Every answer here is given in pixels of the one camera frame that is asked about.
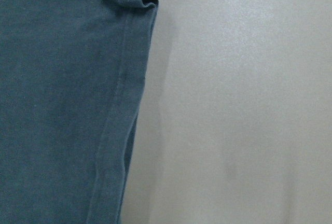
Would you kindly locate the black graphic t-shirt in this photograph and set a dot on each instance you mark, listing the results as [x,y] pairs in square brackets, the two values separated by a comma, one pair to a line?
[72,79]

